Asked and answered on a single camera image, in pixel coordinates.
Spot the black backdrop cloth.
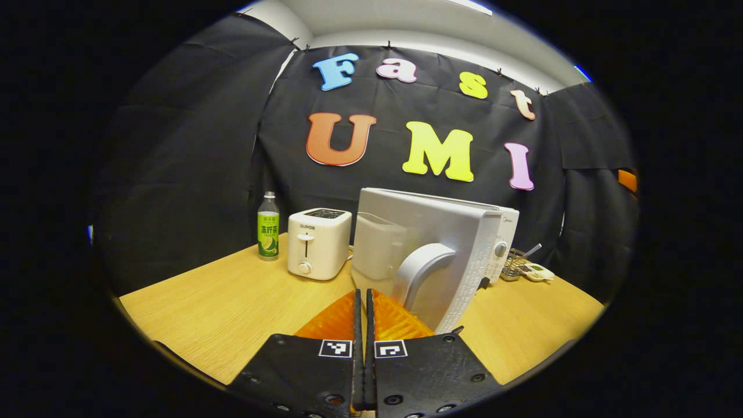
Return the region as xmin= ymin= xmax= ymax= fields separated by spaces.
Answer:
xmin=93 ymin=13 xmax=639 ymax=302

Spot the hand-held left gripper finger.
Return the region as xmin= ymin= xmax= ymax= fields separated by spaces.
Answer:
xmin=366 ymin=289 xmax=503 ymax=417
xmin=228 ymin=289 xmax=365 ymax=416

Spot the green label drink bottle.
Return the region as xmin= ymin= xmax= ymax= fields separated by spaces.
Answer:
xmin=257 ymin=192 xmax=280 ymax=262

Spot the divided dish of grains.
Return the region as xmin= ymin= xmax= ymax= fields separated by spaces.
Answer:
xmin=521 ymin=262 xmax=556 ymax=283

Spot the white toaster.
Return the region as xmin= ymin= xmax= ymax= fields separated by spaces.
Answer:
xmin=287 ymin=208 xmax=353 ymax=282

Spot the metal wire rack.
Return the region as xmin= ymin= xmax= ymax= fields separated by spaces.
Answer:
xmin=500 ymin=244 xmax=543 ymax=282

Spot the ceiling light panel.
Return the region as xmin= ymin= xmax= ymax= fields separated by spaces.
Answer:
xmin=447 ymin=0 xmax=494 ymax=17

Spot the white microwave oven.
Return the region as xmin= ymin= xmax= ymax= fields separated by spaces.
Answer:
xmin=351 ymin=187 xmax=521 ymax=336

